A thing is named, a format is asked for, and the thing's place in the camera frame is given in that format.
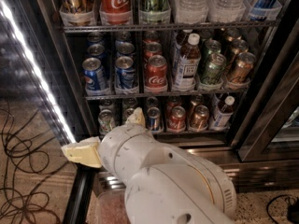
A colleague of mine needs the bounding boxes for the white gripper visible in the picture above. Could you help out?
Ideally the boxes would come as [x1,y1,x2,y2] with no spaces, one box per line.
[61,107,163,184]

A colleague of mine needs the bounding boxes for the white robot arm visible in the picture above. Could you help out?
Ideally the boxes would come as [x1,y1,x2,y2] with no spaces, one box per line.
[62,107,236,224]

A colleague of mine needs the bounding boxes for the bottom left white-green can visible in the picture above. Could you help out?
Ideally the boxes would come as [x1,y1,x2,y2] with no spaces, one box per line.
[98,109,116,135]

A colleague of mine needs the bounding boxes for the white-green can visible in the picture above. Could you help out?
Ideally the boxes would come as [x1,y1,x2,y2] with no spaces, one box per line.
[122,108,135,123]
[98,109,116,135]

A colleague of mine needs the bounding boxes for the bottom blue Pepsi can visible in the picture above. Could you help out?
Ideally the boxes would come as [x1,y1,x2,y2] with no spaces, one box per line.
[147,107,161,131]

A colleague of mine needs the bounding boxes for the bottom red cola can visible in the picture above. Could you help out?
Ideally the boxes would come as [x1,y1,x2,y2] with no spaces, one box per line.
[167,106,186,131]

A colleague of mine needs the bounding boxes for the glass fridge door with light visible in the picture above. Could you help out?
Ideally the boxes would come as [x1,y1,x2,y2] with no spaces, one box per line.
[0,0,95,224]

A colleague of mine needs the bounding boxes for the front red Coca-Cola can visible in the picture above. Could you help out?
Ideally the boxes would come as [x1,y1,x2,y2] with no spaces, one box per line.
[146,55,167,88]

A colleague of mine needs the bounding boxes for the red coca-cola can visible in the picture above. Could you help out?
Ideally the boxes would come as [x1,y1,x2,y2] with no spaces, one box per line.
[146,55,167,88]
[144,42,163,62]

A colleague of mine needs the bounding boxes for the bottom gold can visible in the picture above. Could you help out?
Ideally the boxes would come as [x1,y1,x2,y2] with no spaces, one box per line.
[190,105,209,130]

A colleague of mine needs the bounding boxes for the middle red Coca-Cola can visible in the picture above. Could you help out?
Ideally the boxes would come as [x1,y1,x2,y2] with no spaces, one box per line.
[144,42,163,62]

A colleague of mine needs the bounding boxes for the front green soda can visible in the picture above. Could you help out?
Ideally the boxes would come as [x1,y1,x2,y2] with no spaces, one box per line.
[200,53,226,85]

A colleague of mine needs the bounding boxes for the green soda can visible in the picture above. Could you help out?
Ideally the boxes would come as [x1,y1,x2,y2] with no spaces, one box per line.
[200,53,226,85]
[202,39,221,62]

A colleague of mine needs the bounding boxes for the top shelf green can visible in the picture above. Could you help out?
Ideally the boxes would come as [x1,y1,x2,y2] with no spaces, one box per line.
[139,0,170,24]

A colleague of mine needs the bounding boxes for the top shelf gold can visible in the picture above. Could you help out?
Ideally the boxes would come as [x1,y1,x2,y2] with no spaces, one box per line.
[62,0,93,26]

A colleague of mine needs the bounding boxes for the middle green soda can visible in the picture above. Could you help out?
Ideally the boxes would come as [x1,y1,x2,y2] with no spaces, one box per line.
[202,39,221,62]

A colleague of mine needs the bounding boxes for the top shelf Coca-Cola can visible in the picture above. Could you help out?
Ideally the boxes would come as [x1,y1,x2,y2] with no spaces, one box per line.
[101,0,131,24]

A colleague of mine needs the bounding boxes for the front gold soda can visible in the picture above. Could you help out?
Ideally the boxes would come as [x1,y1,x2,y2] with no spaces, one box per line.
[227,52,256,84]

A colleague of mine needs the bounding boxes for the gold soda can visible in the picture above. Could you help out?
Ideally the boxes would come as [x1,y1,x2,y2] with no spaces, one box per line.
[226,39,249,65]
[227,52,256,84]

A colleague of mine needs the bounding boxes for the middle gold soda can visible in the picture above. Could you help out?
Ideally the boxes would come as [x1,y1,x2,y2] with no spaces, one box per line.
[226,39,249,65]

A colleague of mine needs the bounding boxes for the top shelf left water bottle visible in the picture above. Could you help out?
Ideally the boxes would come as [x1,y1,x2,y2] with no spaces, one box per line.
[174,0,208,24]

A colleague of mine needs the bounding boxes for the shelf water bottle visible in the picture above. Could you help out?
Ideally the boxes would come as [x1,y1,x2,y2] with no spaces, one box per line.
[208,0,245,23]
[174,0,208,24]

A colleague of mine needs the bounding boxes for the top shelf right water bottle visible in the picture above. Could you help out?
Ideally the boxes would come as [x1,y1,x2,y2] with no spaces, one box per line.
[208,0,245,23]

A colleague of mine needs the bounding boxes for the top shelf blue can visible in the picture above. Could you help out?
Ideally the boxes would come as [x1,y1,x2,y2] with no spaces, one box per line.
[249,0,276,21]

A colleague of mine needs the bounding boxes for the clear plastic bin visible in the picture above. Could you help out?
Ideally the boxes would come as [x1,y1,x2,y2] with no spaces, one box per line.
[96,189,131,224]

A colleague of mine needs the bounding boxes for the front brown tea bottle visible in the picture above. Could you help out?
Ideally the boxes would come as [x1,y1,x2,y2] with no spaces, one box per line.
[174,33,201,91]

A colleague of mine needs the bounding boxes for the bottom tea bottle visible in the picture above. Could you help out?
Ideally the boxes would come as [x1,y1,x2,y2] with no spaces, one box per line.
[209,95,235,130]

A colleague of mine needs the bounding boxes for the black cable on left floor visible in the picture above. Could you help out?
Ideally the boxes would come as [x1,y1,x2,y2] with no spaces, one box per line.
[0,105,68,224]

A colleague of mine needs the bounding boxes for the middle wire shelf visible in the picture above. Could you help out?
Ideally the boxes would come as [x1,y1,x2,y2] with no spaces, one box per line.
[83,87,248,101]

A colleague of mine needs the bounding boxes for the wire shelf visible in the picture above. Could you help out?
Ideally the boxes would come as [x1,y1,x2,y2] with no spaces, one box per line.
[60,19,280,34]
[83,87,248,101]

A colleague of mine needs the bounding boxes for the upper wire shelf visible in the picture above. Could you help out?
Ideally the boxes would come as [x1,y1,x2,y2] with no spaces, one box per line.
[60,19,280,34]

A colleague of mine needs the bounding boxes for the black cable right floor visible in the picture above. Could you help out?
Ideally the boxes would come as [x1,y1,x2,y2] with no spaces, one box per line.
[265,193,299,224]

